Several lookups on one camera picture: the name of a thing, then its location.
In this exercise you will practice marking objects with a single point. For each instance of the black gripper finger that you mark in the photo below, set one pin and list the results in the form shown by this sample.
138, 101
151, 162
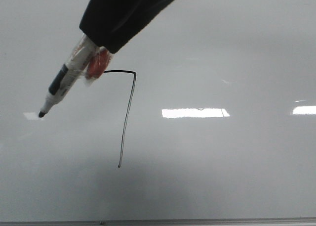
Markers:
113, 23

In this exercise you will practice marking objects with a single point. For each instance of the white black-tipped whiteboard marker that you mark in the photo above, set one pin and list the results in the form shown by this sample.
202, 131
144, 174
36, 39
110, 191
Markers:
69, 73

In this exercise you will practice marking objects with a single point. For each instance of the white whiteboard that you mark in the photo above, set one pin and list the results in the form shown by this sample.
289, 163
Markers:
208, 113

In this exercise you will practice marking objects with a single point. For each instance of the orange taped marker pad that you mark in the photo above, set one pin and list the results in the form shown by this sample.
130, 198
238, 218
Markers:
97, 65

